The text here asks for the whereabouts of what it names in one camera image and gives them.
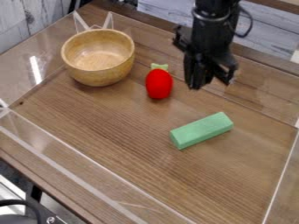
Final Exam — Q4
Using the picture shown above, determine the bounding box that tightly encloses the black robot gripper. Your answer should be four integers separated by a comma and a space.
172, 8, 239, 90

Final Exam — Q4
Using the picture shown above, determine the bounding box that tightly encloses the green rectangular foam block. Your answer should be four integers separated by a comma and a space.
170, 112, 234, 150

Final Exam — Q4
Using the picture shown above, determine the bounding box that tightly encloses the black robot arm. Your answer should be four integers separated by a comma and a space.
172, 0, 240, 90

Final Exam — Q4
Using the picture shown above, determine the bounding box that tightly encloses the light brown wooden bowl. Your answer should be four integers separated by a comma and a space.
60, 29, 136, 87

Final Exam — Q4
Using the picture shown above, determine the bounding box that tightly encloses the red plush strawberry toy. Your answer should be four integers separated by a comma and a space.
144, 63, 174, 99

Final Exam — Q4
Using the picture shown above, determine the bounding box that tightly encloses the black cable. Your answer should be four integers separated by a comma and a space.
232, 5, 255, 39

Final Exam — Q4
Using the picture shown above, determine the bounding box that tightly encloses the clear acrylic tray wall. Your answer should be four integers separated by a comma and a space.
0, 6, 299, 224

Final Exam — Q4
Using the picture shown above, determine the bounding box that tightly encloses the black metal bracket with bolt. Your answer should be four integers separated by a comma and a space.
25, 185, 67, 224

